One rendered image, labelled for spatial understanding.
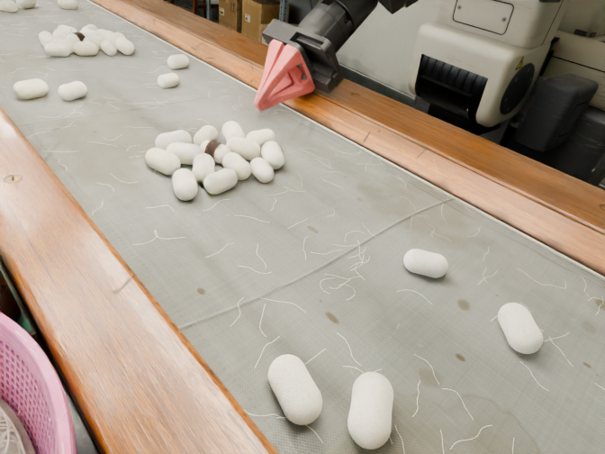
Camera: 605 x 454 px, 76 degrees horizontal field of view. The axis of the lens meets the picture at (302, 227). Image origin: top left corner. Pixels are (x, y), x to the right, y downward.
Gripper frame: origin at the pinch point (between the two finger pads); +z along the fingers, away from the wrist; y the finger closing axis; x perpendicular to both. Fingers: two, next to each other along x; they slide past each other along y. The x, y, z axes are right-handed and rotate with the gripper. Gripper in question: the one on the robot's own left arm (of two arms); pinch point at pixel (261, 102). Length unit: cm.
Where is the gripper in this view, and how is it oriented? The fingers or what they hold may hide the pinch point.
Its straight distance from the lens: 50.9
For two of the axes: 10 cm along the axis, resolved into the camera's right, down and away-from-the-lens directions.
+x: 3.5, 3.8, 8.6
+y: 6.8, 5.2, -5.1
